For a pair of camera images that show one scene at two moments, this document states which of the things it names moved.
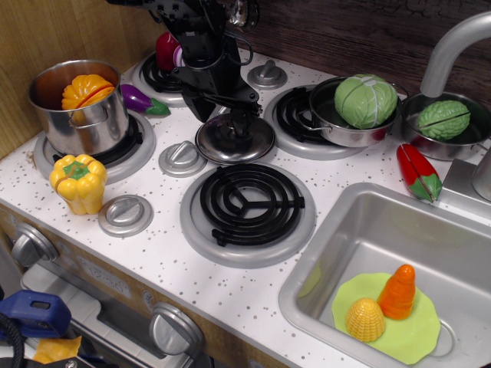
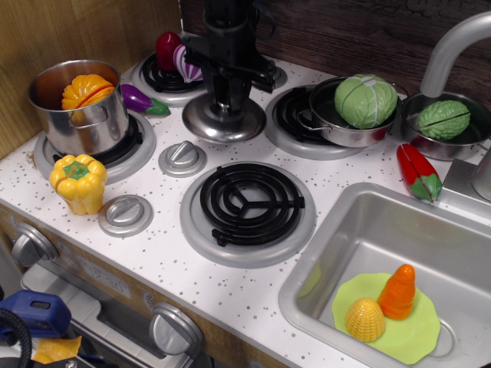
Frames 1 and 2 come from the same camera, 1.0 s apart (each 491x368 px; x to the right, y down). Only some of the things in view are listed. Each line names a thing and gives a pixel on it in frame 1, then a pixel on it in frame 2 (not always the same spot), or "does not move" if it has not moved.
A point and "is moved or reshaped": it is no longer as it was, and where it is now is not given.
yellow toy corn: x=364 y=320 does not move
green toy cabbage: x=364 y=101 does not move
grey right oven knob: x=173 y=331 does not move
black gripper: x=219 y=77 → x=229 y=51
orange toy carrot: x=397 y=296 does not move
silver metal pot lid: x=216 y=141 is moved or reshaped
